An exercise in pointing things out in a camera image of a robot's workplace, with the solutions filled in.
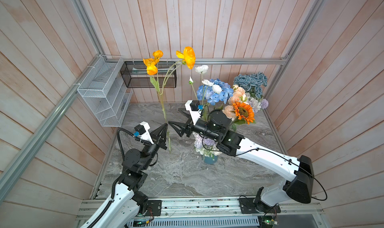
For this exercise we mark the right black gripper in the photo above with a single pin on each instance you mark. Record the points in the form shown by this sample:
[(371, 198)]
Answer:
[(184, 127)]

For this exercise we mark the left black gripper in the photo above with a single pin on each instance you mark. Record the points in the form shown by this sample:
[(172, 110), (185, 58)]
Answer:
[(159, 136)]

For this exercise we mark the green leafy flower bunch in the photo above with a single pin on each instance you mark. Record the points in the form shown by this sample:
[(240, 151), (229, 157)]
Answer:
[(205, 146)]

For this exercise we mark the pale peach rose spray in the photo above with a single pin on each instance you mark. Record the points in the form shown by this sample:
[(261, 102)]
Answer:
[(229, 110)]

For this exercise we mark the teal ceramic vase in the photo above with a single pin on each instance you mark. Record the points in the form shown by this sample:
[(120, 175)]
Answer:
[(210, 159)]

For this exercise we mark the white flower stem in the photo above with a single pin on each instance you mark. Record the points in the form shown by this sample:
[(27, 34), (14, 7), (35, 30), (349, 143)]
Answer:
[(209, 92)]

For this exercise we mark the yellow orange flower stem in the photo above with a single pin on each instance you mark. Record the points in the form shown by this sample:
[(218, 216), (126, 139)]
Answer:
[(187, 57)]

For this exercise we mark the orange flower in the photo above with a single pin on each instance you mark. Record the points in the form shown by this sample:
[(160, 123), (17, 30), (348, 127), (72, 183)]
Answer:
[(245, 115)]

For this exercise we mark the pink white hydrangea bouquet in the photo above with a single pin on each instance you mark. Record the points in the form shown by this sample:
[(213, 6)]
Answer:
[(257, 104)]

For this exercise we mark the teal blue rose bouquet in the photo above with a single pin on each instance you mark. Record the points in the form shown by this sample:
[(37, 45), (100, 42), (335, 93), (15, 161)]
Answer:
[(252, 83)]

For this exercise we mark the blue hydrangea mixed bouquet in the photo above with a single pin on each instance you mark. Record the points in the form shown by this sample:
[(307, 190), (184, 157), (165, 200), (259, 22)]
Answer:
[(227, 91)]

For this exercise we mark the peach rose stem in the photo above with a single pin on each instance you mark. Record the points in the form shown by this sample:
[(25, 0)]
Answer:
[(238, 89)]

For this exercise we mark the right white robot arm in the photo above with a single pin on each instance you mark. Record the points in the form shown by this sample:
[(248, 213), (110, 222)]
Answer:
[(297, 174)]

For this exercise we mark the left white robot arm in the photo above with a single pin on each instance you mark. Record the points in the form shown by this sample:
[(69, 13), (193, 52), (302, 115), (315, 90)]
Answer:
[(126, 201)]

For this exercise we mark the black mesh basket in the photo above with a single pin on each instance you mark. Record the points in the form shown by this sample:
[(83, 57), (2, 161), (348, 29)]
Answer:
[(135, 74)]

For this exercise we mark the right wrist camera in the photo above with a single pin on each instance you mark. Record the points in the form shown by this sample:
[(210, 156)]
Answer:
[(195, 109)]

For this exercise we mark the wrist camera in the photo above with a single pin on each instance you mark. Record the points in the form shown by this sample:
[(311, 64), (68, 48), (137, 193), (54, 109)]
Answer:
[(142, 132), (195, 109)]

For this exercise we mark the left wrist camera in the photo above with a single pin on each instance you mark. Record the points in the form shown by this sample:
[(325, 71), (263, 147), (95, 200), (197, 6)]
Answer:
[(142, 132)]

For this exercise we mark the white wire mesh shelf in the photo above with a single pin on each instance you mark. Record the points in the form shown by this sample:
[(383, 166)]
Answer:
[(104, 91)]

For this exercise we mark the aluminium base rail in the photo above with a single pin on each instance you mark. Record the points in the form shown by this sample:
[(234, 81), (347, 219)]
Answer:
[(214, 212)]

